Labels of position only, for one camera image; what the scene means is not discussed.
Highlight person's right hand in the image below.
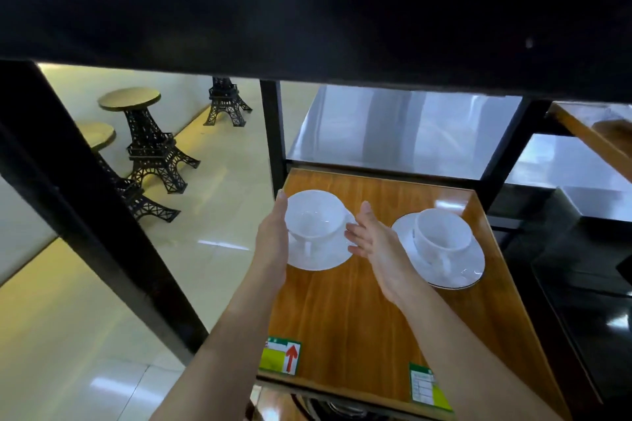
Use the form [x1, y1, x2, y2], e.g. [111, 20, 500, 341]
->
[344, 201, 421, 309]

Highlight person's left hand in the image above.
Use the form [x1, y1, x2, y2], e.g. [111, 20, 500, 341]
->
[252, 189, 290, 289]

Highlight person's right forearm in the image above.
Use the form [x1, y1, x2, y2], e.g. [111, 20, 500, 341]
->
[395, 282, 565, 421]

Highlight person's left forearm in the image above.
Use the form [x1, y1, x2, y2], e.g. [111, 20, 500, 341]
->
[148, 269, 287, 421]

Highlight white ceramic saucer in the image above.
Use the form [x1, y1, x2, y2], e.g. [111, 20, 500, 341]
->
[286, 211, 357, 272]
[391, 212, 486, 290]

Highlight white ceramic cup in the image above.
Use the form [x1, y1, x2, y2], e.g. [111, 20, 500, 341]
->
[284, 189, 349, 260]
[413, 208, 474, 279]

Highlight stainless steel table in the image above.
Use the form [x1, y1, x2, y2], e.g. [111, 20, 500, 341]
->
[287, 84, 523, 182]

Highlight tower-shaped black stool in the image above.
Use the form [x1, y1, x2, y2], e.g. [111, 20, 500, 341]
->
[203, 76, 253, 128]
[76, 121, 181, 223]
[97, 87, 201, 195]

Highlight green sticker with red arrow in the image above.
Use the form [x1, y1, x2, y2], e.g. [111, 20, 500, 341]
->
[258, 335, 302, 377]

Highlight green and white sticker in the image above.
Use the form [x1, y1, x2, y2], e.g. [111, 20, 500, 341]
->
[408, 362, 453, 412]

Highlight black glossy counter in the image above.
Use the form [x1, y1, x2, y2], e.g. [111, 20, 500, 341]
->
[486, 183, 632, 409]

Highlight narrow wooden shelf board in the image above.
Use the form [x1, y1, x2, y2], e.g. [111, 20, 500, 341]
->
[546, 100, 632, 185]

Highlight black metal shelf frame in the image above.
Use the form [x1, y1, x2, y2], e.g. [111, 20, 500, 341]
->
[0, 0, 632, 421]

